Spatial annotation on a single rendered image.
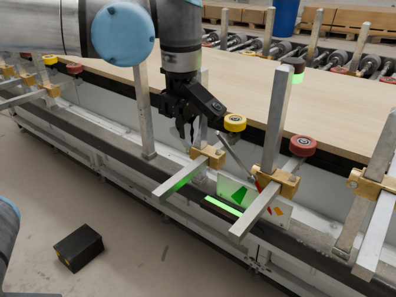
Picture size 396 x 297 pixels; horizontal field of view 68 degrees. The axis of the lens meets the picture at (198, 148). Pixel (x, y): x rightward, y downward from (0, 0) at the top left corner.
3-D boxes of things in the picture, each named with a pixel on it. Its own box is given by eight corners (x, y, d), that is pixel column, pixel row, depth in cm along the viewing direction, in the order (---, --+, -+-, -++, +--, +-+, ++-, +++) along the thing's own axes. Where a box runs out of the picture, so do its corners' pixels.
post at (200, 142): (200, 196, 108) (201, 69, 82) (192, 192, 110) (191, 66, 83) (205, 191, 111) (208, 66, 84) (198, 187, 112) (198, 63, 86)
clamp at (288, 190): (290, 200, 82) (294, 186, 79) (248, 181, 89) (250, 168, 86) (298, 189, 86) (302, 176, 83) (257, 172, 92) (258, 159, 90)
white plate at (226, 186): (286, 231, 88) (292, 207, 82) (215, 195, 101) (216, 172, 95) (287, 230, 88) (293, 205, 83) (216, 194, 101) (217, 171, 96)
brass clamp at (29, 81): (26, 86, 159) (23, 78, 156) (15, 81, 166) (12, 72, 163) (38, 83, 163) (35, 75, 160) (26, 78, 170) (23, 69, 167)
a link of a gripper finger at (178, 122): (187, 132, 74) (185, 100, 70) (192, 134, 74) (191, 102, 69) (175, 139, 71) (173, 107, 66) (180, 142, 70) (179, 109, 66)
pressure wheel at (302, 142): (304, 179, 93) (312, 149, 87) (280, 170, 97) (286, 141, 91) (313, 167, 98) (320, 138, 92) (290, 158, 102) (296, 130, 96)
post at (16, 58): (31, 108, 172) (0, 20, 145) (28, 106, 174) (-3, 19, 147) (37, 106, 174) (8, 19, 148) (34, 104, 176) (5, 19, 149)
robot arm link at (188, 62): (210, 45, 64) (182, 56, 57) (209, 68, 67) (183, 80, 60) (178, 39, 68) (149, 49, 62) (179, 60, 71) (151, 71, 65)
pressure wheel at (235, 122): (246, 148, 108) (250, 121, 101) (225, 151, 106) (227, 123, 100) (240, 137, 114) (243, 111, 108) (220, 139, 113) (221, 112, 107)
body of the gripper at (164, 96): (177, 105, 77) (175, 60, 71) (204, 114, 73) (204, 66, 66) (157, 116, 72) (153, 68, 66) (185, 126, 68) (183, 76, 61)
